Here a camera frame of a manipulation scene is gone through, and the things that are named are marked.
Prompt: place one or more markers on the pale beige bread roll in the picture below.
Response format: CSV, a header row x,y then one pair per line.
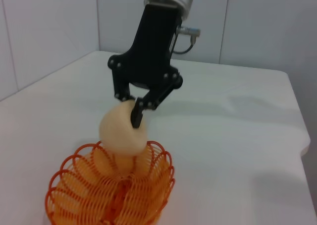
x,y
119,130

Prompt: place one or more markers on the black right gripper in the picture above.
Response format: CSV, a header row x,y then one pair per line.
x,y
153,49

